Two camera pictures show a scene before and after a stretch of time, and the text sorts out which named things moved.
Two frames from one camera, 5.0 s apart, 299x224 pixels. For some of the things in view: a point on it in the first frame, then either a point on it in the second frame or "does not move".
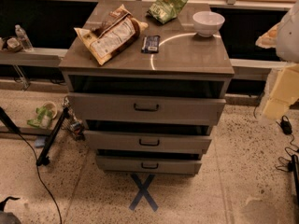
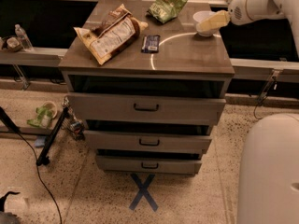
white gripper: [289, 39] -> [242, 13]
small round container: [13, 45] does not move
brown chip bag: [115, 32] does not move
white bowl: [207, 23] does not move
